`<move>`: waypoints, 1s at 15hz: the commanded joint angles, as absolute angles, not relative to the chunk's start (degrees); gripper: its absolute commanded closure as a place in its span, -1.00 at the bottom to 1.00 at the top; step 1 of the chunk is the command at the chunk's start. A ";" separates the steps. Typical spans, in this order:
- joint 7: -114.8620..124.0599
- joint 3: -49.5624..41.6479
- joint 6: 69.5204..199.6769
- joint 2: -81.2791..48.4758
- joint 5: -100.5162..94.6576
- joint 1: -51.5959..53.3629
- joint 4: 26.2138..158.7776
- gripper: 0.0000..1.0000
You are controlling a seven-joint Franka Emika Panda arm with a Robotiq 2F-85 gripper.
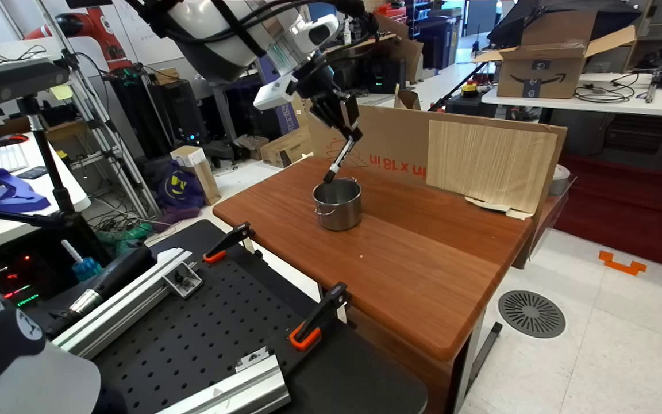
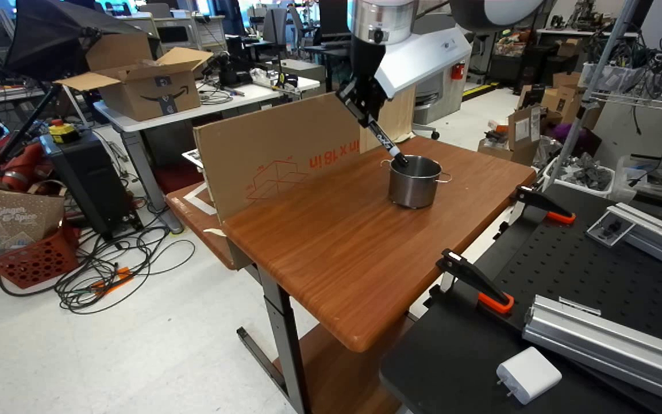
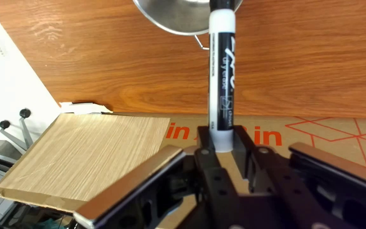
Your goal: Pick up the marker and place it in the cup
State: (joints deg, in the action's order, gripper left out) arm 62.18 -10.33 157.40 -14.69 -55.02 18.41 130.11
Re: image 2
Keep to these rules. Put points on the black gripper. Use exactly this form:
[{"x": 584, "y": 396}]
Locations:
[{"x": 365, "y": 70}]

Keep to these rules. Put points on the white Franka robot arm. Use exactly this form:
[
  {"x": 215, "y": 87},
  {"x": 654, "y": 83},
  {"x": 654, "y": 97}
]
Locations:
[{"x": 424, "y": 58}]

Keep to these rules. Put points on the small steel pot cup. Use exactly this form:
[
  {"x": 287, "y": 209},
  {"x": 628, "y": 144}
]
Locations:
[{"x": 412, "y": 184}]

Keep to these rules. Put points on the grey office chair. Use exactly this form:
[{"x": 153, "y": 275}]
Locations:
[{"x": 435, "y": 107}]

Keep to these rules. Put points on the black computer monitor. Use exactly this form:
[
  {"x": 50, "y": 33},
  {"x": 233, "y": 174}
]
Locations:
[{"x": 334, "y": 14}]

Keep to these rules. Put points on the red fire extinguisher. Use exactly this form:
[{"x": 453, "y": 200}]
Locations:
[{"x": 459, "y": 71}]

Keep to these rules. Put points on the large brown cardboard panel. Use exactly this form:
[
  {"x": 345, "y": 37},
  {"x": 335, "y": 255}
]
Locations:
[{"x": 276, "y": 158}]

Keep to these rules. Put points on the grey office desk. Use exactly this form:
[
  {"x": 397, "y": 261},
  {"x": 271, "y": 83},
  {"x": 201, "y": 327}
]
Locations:
[{"x": 184, "y": 116}]

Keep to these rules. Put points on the stacked brown cardboard boxes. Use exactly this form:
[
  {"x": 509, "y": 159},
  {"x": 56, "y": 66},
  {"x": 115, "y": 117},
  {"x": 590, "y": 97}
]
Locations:
[{"x": 562, "y": 104}]

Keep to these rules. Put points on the open cardboard shipping box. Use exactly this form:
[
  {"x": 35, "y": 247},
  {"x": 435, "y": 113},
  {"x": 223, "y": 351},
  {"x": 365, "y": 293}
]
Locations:
[{"x": 145, "y": 83}]

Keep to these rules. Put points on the grey tripod pole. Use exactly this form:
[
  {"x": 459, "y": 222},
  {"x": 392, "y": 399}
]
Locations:
[{"x": 593, "y": 91}]

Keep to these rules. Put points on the white plastic bin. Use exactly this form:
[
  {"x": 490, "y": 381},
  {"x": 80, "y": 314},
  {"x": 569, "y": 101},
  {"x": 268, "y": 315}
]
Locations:
[{"x": 584, "y": 178}]

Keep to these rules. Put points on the black perforated base board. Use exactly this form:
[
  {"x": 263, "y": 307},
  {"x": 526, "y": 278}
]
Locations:
[{"x": 576, "y": 267}]

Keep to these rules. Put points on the black controller box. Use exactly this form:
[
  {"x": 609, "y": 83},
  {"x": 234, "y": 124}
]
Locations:
[{"x": 91, "y": 184}]

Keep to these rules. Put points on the yellow red emergency stop button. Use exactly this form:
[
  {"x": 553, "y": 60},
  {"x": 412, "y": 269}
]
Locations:
[{"x": 63, "y": 130}]

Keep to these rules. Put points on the white power adapter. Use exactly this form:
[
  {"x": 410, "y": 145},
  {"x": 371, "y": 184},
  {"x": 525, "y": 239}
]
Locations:
[{"x": 530, "y": 373}]

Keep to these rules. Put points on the black photo umbrella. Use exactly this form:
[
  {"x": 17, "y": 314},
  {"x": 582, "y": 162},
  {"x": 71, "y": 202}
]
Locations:
[{"x": 53, "y": 35}]

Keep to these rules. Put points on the red machine part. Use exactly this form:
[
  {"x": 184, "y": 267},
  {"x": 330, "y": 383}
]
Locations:
[{"x": 10, "y": 163}]

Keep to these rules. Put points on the red plastic basket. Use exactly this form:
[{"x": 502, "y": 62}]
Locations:
[{"x": 35, "y": 258}]

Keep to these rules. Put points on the brown paper bag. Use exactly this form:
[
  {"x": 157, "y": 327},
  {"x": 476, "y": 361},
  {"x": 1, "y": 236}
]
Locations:
[{"x": 8, "y": 220}]

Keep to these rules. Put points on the black metal table leg frame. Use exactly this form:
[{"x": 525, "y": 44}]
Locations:
[{"x": 287, "y": 345}]

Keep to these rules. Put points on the silver aluminium extrusion rail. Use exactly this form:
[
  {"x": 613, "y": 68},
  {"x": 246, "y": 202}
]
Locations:
[
  {"x": 613, "y": 345},
  {"x": 658, "y": 237}
]

